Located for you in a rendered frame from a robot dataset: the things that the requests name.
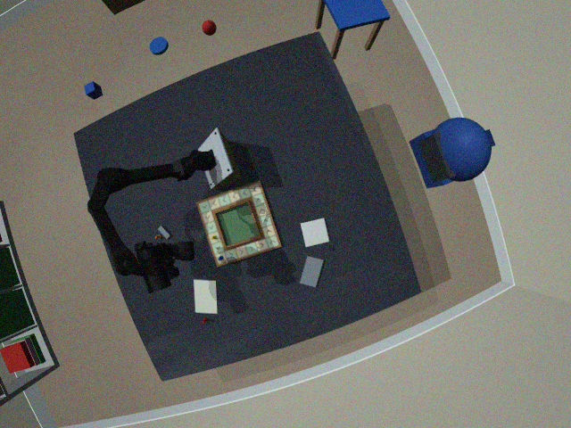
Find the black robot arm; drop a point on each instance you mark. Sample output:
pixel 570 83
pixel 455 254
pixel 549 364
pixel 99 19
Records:
pixel 111 180

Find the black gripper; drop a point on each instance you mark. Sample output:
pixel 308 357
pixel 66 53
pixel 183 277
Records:
pixel 179 250

